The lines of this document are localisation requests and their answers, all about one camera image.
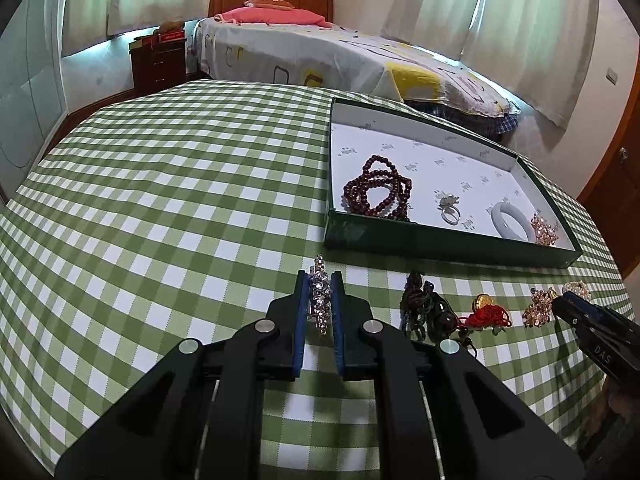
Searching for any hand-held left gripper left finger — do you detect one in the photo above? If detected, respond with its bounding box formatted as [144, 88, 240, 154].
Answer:
[55, 270, 307, 480]

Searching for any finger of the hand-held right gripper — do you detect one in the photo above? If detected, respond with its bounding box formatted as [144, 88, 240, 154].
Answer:
[550, 297, 601, 346]
[564, 291, 631, 326]

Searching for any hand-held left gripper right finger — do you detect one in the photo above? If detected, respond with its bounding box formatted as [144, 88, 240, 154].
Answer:
[330, 270, 586, 480]

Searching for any gold bead brooch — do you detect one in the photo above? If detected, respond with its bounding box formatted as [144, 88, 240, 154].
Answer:
[522, 287, 558, 328]

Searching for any silver crystal brooch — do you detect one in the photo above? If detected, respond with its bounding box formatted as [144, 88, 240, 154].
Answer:
[307, 254, 335, 335]

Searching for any red knot gold charm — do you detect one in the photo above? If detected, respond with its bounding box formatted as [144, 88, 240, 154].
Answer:
[457, 294, 513, 335]

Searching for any pink crystal flower brooch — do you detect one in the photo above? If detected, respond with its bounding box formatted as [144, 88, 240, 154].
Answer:
[530, 212, 561, 247]

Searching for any black bead tassel bracelet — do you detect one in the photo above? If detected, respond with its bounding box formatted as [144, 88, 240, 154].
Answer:
[400, 272, 478, 361]

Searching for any white jade bangle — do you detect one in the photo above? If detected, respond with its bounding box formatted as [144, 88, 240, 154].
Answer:
[490, 201, 538, 241]

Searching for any silver flower ring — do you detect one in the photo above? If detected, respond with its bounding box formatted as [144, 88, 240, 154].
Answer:
[434, 191, 462, 226]

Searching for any dark red bead bracelet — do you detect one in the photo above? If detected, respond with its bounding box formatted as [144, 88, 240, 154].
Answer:
[342, 155, 416, 222]

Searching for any dark green shallow box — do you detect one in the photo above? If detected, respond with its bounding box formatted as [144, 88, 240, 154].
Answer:
[322, 96, 585, 269]

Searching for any brown wooden door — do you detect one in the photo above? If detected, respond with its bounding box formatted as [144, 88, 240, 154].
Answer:
[575, 75, 640, 281]

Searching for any green checked tablecloth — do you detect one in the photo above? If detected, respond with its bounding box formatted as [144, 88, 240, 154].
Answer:
[0, 80, 636, 480]

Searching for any blue plaid bed sheet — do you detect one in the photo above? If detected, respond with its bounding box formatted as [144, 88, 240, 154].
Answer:
[405, 100, 518, 136]

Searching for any white patterned bedsheet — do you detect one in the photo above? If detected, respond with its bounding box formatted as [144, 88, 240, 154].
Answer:
[194, 15, 521, 116]

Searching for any dark wooden nightstand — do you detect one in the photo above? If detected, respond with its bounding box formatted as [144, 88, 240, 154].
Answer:
[131, 37, 188, 96]

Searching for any pink pillow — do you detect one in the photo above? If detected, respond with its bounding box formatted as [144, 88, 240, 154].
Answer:
[215, 6, 333, 28]

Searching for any frosted glass sliding wardrobe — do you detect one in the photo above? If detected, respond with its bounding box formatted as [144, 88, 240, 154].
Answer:
[0, 0, 68, 201]

